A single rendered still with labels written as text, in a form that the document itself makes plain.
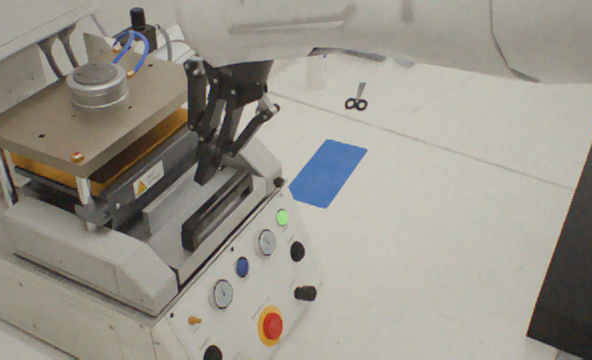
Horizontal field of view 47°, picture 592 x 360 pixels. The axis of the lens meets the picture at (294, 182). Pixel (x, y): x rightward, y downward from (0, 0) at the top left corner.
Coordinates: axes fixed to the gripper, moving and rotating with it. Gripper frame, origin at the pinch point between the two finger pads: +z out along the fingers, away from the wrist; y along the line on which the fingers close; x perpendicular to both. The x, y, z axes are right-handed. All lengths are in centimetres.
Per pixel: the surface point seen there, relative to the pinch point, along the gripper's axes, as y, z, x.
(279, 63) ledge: -23, 39, 78
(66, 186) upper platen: -14.1, 8.6, -10.4
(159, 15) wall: -57, 42, 71
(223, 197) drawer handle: 3.6, 4.5, 0.0
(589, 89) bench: 45, 17, 107
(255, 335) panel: 16.5, 21.9, -3.4
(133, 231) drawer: -4.0, 11.3, -8.2
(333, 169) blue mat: 7, 30, 46
